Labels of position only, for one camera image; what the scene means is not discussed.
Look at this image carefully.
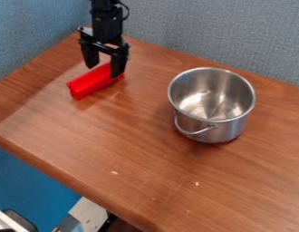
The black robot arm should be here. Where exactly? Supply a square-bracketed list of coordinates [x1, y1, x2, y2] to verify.
[77, 0, 130, 78]

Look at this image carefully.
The black white object bottom left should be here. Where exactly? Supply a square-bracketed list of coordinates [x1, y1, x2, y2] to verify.
[0, 209, 39, 232]

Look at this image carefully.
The white grey object under table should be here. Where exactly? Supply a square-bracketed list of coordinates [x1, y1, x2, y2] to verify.
[56, 198, 108, 232]

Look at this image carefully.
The stainless steel pot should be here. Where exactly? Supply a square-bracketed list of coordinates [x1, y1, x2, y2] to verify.
[168, 67, 256, 144]

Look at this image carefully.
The red plastic block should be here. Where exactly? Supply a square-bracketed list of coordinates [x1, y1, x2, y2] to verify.
[67, 63, 124, 100]

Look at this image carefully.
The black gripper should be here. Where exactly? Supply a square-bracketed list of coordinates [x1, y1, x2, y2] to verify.
[77, 8, 130, 78]

